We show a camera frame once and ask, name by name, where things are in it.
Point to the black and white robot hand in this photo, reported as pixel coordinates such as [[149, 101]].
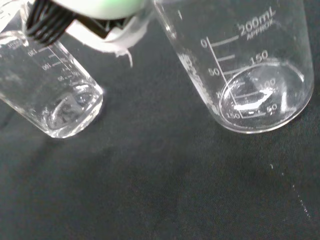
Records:
[[100, 10]]

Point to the black bench cloth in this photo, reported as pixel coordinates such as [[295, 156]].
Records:
[[150, 180]]

